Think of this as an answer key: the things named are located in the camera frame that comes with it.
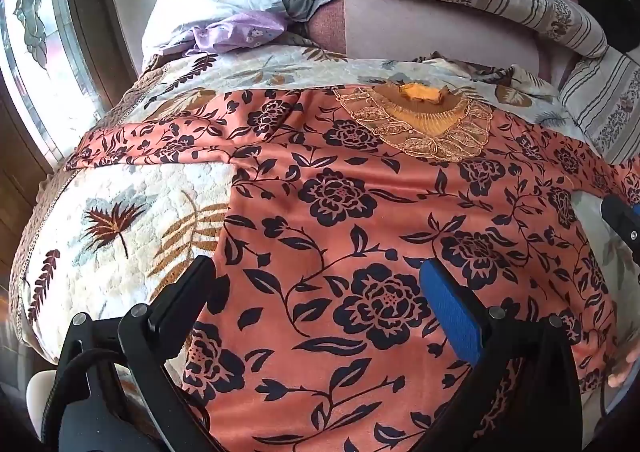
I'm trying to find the patterned glass window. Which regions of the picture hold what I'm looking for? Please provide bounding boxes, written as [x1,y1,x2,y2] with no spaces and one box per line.
[0,0,132,173]

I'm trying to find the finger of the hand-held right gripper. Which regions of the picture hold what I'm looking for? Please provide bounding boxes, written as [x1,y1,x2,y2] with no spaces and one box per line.
[601,196,640,259]

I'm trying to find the person's right hand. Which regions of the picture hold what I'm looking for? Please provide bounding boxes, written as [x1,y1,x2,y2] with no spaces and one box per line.
[606,356,640,389]

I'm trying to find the black cable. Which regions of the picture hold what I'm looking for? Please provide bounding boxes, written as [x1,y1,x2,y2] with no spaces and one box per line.
[42,348,128,452]

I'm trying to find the cream leaf-print blanket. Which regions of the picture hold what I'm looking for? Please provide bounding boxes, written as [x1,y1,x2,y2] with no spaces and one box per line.
[10,49,640,368]

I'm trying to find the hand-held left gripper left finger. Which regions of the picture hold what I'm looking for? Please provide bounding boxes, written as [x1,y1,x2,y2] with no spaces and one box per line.
[45,256,217,452]

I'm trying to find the purple floral cloth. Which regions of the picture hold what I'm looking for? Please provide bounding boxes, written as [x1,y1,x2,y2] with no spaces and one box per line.
[160,12,292,55]

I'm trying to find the orange floral garment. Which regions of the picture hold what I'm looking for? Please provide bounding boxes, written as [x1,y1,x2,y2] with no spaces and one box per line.
[65,84,640,452]

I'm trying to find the striped floral flat pillow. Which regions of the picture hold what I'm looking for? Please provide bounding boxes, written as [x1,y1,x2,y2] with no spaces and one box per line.
[556,49,640,166]

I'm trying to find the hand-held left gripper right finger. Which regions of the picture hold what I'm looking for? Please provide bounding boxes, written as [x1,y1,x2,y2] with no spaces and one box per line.
[419,259,583,452]

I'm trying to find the pink bed sheet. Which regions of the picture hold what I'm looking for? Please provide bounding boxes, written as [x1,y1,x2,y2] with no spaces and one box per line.
[305,0,591,83]

